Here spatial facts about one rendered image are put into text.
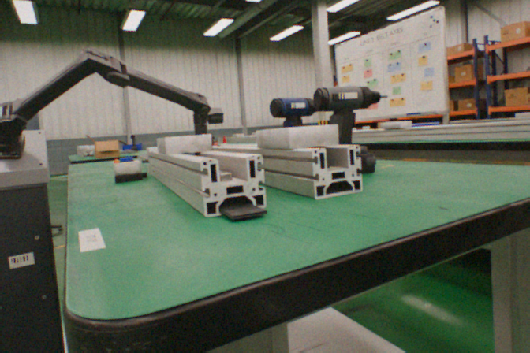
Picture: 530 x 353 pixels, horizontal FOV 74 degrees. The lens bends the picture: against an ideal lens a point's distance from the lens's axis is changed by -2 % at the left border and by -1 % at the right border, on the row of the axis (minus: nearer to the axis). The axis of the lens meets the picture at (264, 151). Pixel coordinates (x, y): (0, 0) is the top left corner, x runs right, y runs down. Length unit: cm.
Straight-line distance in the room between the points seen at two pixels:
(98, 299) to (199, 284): 8
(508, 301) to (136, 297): 69
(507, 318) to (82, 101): 1212
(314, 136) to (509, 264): 43
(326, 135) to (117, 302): 51
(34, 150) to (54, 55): 1119
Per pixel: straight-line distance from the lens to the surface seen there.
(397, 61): 410
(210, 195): 54
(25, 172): 148
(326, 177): 62
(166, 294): 30
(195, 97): 145
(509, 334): 87
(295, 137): 66
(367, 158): 90
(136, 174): 116
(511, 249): 81
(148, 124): 1259
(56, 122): 1236
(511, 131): 210
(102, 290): 34
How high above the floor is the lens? 90
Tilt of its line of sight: 3 degrees down
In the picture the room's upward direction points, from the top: 4 degrees counter-clockwise
